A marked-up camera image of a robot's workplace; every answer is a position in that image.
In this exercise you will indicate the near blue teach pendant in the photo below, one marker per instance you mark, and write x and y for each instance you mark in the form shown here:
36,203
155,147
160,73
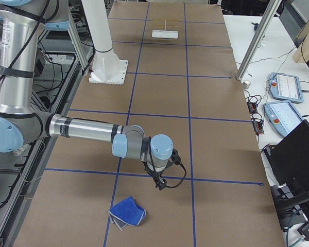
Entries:
283,116

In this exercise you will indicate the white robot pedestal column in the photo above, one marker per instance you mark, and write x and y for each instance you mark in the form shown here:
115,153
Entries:
107,68

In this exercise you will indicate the black monitor stand base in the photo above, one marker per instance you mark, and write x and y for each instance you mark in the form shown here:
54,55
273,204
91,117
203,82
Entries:
291,207

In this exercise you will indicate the blue teach pendant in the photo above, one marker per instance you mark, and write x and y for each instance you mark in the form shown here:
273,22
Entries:
285,87
283,116

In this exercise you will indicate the small silver metal cup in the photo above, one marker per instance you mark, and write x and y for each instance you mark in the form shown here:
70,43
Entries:
246,84

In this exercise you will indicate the black orange adapter far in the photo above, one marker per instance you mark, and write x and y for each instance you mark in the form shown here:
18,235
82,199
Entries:
252,107

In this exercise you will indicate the blue microfibre towel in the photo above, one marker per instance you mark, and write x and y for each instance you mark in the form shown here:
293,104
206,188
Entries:
127,212

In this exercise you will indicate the black orange adapter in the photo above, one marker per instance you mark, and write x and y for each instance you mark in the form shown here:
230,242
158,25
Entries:
252,107
258,129

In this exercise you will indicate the black orange adapter near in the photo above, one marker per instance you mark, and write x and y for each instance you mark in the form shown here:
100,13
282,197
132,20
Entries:
258,129

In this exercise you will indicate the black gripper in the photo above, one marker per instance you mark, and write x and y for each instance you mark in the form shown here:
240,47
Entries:
156,174

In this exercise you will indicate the aluminium frame post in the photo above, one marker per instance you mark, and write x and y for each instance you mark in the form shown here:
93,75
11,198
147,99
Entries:
258,36

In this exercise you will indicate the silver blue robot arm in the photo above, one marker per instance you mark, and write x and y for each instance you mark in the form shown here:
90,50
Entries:
21,124

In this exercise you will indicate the black laptop computer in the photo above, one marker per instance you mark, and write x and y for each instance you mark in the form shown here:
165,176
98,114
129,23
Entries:
289,159

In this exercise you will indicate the far blue teach pendant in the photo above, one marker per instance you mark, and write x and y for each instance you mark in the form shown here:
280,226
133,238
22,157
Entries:
285,87

